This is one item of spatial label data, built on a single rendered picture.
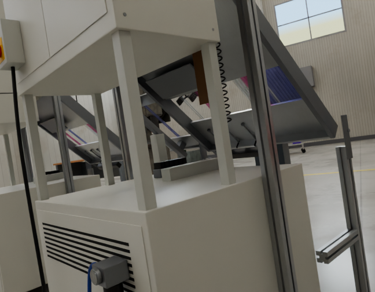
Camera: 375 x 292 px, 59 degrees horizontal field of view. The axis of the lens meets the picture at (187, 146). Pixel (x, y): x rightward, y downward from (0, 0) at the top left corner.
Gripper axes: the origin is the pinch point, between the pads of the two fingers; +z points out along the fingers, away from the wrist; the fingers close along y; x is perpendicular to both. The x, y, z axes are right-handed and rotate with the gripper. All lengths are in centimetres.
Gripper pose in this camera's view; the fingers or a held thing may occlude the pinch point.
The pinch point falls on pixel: (184, 100)
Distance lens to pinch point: 161.0
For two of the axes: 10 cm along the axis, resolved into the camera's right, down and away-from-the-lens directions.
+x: 5.6, 7.1, 4.2
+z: -4.9, 7.0, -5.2
